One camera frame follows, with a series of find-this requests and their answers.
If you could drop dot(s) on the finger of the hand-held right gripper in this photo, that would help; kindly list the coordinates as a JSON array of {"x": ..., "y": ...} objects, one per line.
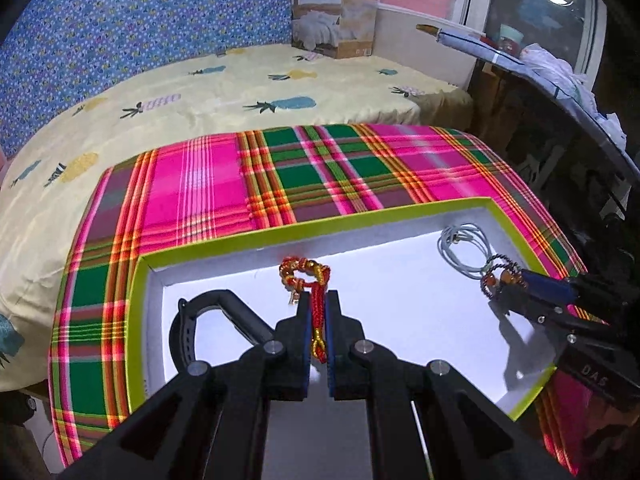
[
  {"x": 547, "y": 286},
  {"x": 530, "y": 307}
]

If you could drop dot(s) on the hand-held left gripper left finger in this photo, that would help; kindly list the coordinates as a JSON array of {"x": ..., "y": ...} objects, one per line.
[{"x": 303, "y": 345}]

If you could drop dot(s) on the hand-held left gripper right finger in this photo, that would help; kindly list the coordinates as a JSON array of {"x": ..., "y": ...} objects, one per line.
[{"x": 333, "y": 345}]

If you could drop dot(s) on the yellow-green cardboard tray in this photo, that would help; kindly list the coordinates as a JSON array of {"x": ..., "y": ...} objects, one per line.
[{"x": 400, "y": 285}]

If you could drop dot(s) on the black watch band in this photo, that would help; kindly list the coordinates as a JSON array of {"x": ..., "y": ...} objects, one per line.
[{"x": 180, "y": 340}]

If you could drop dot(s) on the pink green plaid cloth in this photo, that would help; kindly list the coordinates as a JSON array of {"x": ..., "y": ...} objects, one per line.
[{"x": 200, "y": 185}]

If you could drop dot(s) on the white crumpled clothing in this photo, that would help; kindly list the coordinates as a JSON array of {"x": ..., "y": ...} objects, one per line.
[{"x": 550, "y": 67}]

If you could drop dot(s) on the teal cup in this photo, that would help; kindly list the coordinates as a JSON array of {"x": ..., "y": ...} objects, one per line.
[{"x": 511, "y": 37}]

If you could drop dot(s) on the blue striped ironing board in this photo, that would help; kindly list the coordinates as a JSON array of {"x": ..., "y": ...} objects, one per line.
[{"x": 475, "y": 42}]

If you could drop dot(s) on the yellow pineapple print bedsheet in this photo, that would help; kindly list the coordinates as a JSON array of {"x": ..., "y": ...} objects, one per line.
[{"x": 200, "y": 80}]

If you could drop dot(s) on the cardboard bedding box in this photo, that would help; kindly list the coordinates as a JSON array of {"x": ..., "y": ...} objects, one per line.
[{"x": 335, "y": 15}]

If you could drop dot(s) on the blue floral headboard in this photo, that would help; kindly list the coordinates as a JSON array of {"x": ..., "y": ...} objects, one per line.
[{"x": 125, "y": 10}]

